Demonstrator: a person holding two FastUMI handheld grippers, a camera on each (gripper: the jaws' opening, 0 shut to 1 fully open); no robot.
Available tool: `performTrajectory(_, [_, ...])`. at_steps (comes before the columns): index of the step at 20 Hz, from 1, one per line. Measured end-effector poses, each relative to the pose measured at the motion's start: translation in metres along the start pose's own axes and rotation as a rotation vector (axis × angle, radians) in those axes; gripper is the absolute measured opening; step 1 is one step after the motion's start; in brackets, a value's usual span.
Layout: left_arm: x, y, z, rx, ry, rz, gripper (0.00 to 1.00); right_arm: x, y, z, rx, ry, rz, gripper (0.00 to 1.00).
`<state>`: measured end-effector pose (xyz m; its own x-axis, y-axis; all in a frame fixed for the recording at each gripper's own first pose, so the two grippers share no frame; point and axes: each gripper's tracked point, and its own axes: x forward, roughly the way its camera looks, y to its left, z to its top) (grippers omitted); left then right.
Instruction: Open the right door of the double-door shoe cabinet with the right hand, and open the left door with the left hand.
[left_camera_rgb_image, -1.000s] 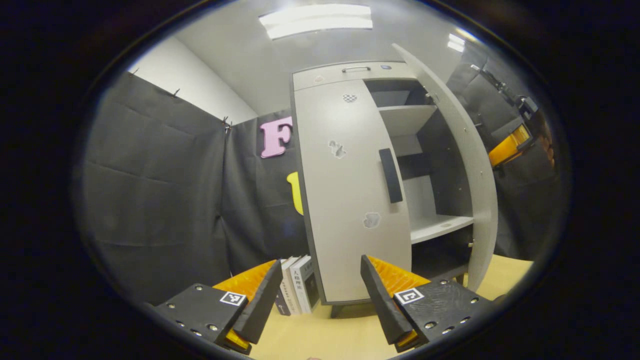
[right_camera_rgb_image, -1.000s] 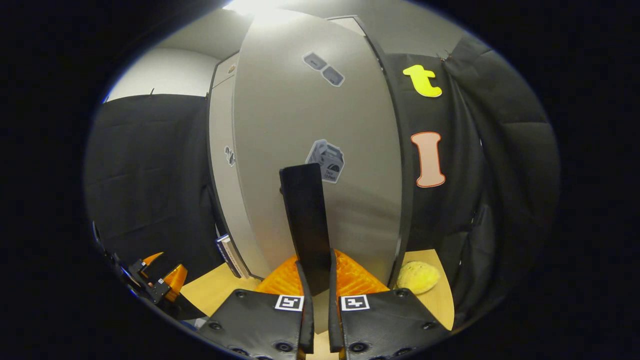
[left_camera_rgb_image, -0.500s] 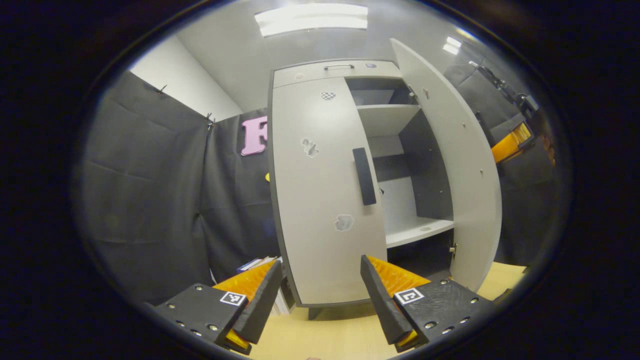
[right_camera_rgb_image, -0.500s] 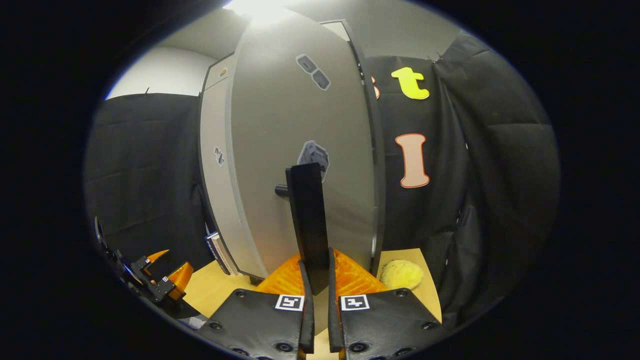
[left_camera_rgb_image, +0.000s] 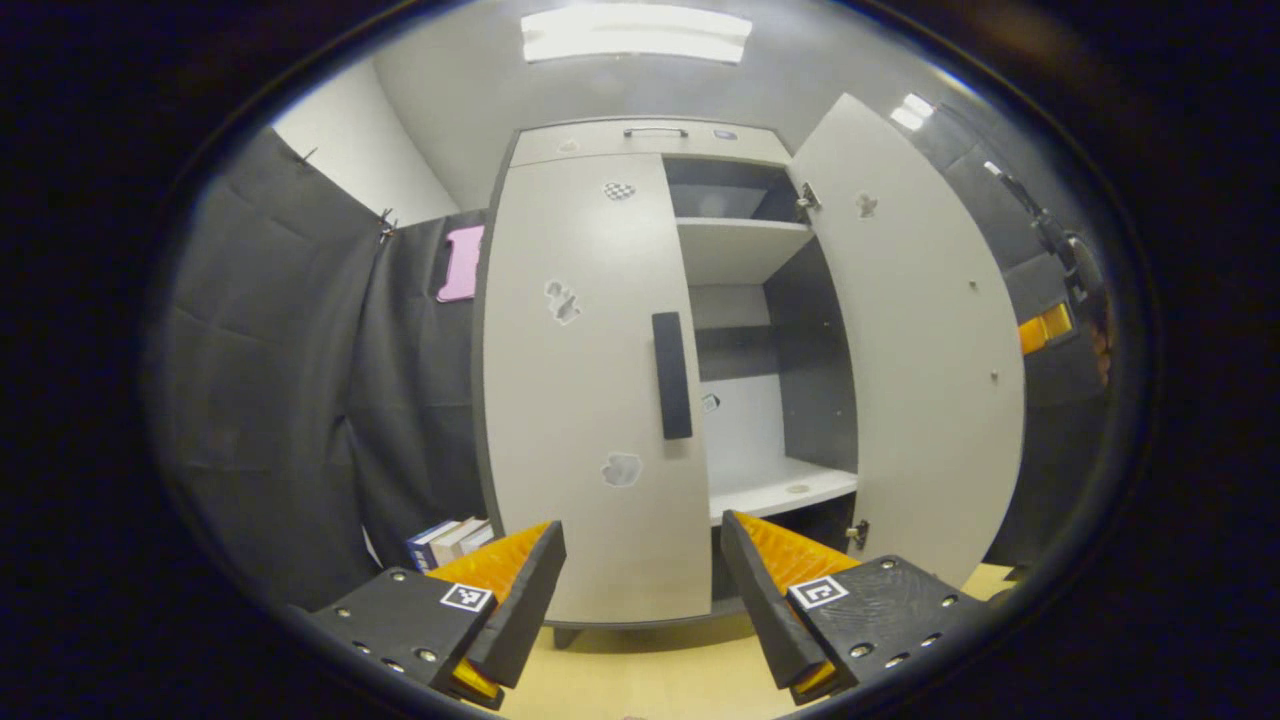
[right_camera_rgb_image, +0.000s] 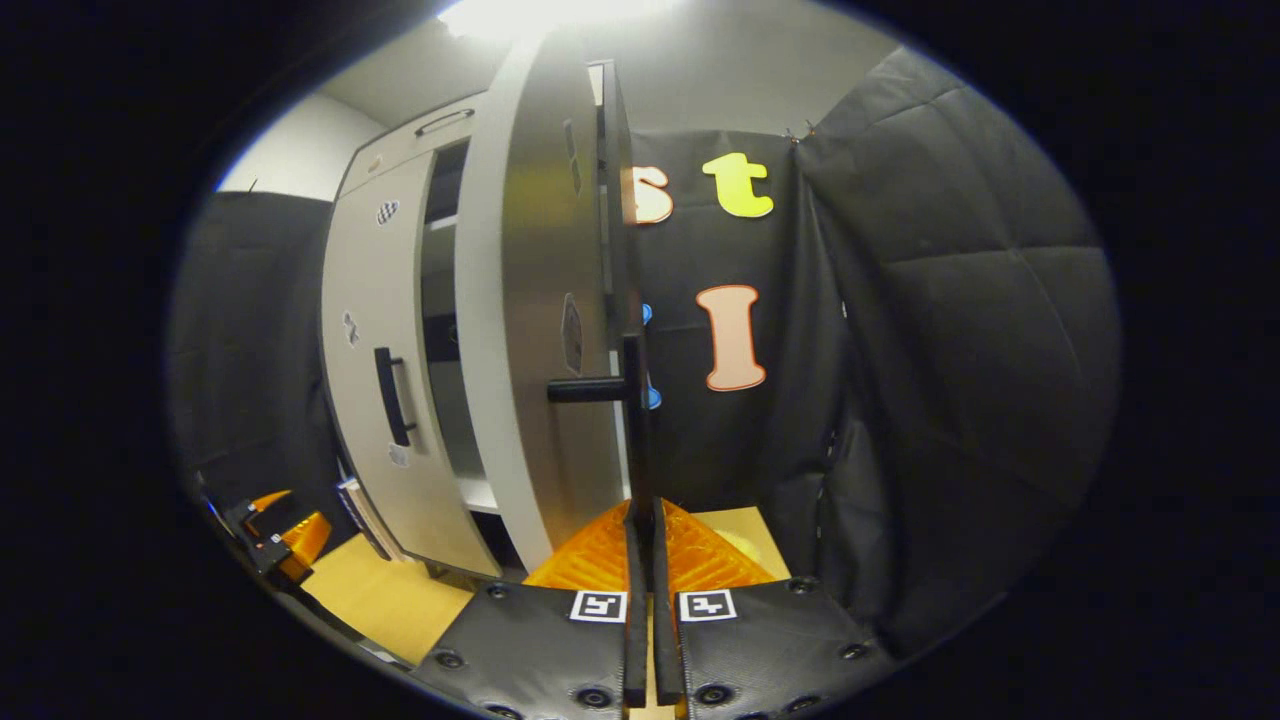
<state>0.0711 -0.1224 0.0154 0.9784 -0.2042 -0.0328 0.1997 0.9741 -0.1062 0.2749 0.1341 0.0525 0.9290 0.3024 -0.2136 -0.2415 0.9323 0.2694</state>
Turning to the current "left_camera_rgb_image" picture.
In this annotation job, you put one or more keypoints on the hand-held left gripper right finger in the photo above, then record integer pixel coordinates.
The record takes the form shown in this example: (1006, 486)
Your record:
(765, 610)

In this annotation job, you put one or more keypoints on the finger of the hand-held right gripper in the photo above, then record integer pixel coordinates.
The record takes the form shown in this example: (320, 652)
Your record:
(1045, 328)

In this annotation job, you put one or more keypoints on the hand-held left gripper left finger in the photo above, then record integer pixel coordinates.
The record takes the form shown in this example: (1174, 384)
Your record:
(520, 610)

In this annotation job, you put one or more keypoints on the beige cabinet door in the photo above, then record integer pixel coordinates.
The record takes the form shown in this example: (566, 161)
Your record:
(920, 350)
(580, 400)

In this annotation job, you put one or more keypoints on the beige double-door shoe cabinet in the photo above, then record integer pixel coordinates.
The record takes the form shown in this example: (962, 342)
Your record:
(580, 450)

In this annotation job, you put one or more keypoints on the metal door hinge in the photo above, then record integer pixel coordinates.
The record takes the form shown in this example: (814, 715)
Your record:
(858, 533)
(808, 198)

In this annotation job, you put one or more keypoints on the white cabinet shelf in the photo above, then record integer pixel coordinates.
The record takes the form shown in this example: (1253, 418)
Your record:
(735, 245)
(780, 485)

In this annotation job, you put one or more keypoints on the small ceiling light panel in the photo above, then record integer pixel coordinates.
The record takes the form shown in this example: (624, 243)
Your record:
(912, 110)

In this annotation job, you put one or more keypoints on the metal cloth clip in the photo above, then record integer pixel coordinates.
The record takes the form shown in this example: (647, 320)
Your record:
(386, 226)

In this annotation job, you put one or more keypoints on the large ceiling light panel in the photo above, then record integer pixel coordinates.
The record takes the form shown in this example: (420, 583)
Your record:
(635, 32)

